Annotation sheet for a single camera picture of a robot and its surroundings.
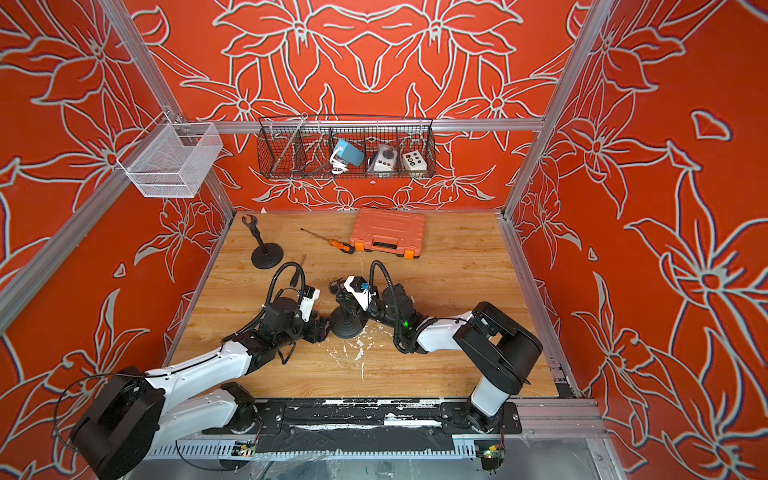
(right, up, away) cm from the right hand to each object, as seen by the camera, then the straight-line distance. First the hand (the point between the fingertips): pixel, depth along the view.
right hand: (336, 297), depth 79 cm
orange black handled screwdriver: (0, +13, +27) cm, 30 cm away
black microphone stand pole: (-29, +18, +16) cm, 38 cm away
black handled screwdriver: (-16, +9, +27) cm, 33 cm away
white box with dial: (+13, +41, +12) cm, 45 cm away
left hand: (-3, -7, +6) cm, 10 cm away
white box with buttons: (+23, +41, +16) cm, 49 cm away
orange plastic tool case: (+15, +19, +26) cm, 36 cm away
